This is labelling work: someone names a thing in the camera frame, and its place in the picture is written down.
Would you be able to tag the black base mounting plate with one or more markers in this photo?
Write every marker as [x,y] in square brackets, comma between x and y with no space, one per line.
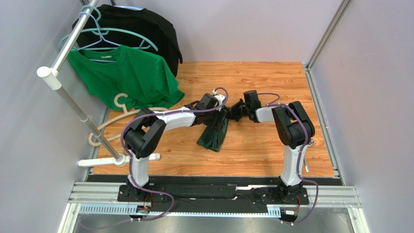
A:
[262,195]

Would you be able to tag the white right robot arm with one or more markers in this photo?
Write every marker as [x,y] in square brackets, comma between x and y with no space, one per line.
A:
[295,131]

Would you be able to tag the aluminium frame rail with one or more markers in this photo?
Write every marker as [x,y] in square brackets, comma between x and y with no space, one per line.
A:
[101,198]

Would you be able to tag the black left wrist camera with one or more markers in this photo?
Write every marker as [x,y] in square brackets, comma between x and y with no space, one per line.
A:
[209,101]

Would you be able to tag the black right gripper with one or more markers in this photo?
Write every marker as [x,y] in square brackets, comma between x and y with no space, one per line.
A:
[241,110]

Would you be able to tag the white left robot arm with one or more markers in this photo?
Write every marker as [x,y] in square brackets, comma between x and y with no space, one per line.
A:
[142,135]

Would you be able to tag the bright green t-shirt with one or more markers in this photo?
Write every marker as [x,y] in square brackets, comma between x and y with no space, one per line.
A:
[145,77]

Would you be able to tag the dark green cloth napkin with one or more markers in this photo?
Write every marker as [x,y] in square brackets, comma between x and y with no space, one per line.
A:
[214,134]

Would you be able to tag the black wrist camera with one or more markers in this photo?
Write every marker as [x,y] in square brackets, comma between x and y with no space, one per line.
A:
[209,101]
[251,99]

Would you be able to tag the light blue wire hanger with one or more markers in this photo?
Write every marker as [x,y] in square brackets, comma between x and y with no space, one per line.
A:
[98,32]

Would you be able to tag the black t-shirt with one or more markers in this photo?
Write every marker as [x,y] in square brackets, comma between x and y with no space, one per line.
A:
[146,23]

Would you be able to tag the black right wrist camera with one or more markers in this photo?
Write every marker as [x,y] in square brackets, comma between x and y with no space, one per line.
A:
[251,99]

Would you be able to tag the beige plastic hanger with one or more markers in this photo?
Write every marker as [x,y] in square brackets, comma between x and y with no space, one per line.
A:
[126,113]

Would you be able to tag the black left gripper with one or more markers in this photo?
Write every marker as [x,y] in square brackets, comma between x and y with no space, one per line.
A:
[217,124]

